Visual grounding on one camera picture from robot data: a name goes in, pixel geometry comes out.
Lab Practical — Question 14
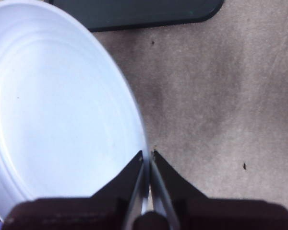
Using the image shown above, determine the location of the black flat board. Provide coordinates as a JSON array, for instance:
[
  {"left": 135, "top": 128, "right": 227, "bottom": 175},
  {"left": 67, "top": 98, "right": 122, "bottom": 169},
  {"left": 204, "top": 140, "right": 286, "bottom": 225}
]
[{"left": 49, "top": 0, "right": 225, "bottom": 33}]

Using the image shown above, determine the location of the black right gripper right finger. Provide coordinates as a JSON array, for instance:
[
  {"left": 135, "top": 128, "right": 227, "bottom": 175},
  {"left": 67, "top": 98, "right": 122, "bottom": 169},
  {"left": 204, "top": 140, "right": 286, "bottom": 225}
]
[{"left": 151, "top": 150, "right": 288, "bottom": 230}]

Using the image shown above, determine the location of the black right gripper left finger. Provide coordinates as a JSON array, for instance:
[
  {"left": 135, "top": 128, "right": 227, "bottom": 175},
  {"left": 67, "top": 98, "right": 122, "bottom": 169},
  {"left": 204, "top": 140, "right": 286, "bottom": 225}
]
[{"left": 1, "top": 150, "right": 145, "bottom": 230}]

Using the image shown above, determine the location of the blue round plate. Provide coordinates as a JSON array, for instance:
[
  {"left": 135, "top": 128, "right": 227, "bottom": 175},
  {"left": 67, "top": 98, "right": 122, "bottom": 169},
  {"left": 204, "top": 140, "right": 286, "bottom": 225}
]
[{"left": 0, "top": 0, "right": 151, "bottom": 216}]

